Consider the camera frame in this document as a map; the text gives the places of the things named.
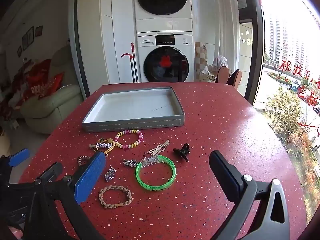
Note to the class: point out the grey shallow tray box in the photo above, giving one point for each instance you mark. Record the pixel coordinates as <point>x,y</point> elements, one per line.
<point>132,105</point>

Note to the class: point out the red printed cushion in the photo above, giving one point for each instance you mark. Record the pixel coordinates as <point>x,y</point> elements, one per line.
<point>41,80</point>

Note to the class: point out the silver star hair clip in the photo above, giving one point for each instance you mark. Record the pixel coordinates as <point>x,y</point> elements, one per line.
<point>103,145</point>

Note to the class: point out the cream leather sofa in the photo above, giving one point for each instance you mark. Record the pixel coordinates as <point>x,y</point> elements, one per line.
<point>50,105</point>

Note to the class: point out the red window lettering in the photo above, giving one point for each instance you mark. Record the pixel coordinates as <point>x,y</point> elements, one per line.
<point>287,66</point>

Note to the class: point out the beige bow hair clip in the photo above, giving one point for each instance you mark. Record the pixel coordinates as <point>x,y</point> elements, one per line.
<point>163,144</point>

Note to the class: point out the red picture frame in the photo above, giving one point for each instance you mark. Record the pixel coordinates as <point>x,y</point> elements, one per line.
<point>38,30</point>

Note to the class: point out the white crumpled bag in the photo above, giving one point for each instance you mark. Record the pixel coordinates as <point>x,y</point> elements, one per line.
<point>207,73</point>

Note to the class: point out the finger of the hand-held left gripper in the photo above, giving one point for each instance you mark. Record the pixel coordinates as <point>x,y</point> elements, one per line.
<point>18,157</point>
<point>53,168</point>

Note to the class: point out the apartment tower blocks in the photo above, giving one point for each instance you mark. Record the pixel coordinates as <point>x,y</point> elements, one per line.
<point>287,42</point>

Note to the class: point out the white stacked dryer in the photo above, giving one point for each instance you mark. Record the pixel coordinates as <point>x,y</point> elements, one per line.
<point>162,23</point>

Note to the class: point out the black window frame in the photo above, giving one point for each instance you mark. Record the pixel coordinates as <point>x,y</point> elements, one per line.
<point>256,42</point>

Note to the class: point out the white built-in cabinet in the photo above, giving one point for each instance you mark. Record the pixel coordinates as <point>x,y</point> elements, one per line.
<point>120,30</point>

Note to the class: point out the dark sliding door frame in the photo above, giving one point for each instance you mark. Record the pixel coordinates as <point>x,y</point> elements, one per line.
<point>78,42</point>

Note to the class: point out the white cloth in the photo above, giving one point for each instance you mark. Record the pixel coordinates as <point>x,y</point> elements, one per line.
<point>220,61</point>

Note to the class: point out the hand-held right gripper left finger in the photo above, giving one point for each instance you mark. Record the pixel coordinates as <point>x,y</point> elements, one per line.
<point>90,177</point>

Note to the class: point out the small dark picture frame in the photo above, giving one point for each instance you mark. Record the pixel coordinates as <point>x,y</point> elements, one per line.
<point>19,51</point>

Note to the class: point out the checkered paper bag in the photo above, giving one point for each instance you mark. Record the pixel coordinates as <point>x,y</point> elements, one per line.
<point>200,55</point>

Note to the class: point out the green translucent bangle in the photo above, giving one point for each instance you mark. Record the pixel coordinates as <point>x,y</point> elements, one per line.
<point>173,171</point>

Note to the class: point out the black claw hair clip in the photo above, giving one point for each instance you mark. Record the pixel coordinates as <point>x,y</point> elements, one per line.
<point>181,151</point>

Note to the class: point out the red cloth pile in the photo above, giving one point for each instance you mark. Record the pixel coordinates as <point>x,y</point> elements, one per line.
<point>13,92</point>

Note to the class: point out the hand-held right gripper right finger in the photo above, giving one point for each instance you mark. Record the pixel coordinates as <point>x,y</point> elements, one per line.
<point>225,172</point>

